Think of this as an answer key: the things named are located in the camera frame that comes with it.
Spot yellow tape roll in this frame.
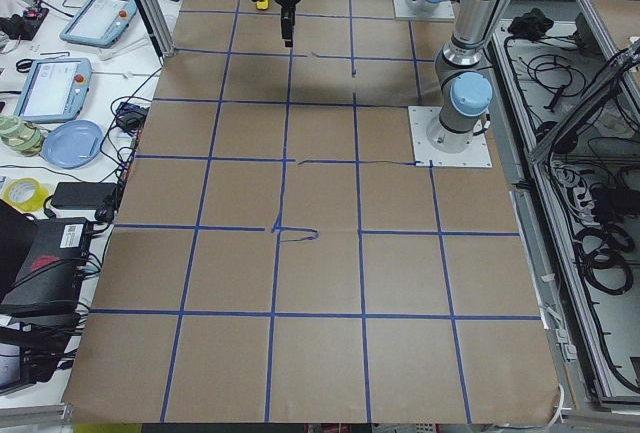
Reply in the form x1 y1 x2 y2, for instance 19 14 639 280
2 178 50 213

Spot brown paper table cover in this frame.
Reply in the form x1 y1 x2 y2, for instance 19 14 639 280
64 0 558 425

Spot teach pendant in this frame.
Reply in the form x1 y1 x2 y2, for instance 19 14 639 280
14 58 93 124
59 0 137 48

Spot aluminium frame post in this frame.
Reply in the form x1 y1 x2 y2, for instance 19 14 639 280
134 0 175 58

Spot blue plate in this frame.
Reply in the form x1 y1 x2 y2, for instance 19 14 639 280
41 120 103 169

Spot green tape rolls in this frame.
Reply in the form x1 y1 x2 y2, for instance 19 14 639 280
0 116 46 157

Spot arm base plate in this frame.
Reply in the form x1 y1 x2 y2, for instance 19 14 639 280
393 0 455 23
408 106 492 168

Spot black computer box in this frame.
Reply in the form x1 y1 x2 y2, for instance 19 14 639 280
1 202 92 318

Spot black power adapter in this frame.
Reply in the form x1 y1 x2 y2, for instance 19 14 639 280
50 182 116 210

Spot upper teach pendant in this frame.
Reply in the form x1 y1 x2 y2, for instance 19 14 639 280
59 0 137 48

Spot yellow beetle toy car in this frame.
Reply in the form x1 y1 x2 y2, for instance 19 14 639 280
255 0 270 11

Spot lower teach pendant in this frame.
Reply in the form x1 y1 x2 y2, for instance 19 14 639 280
14 58 93 124

